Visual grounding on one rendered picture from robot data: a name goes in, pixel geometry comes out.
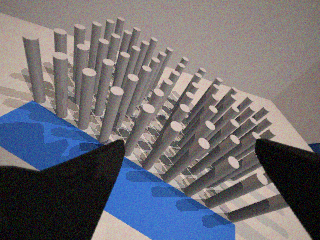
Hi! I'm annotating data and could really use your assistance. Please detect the blue flat strip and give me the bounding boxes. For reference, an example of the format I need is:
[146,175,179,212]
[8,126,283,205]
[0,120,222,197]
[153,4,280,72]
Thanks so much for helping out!
[0,100,235,240]

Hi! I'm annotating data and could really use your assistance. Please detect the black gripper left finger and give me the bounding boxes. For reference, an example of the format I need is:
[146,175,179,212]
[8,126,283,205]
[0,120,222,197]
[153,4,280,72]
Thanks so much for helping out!
[0,139,125,240]

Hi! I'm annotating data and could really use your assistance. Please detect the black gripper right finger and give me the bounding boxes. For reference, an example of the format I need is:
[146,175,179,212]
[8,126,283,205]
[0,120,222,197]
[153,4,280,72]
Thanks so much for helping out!
[255,138,320,240]

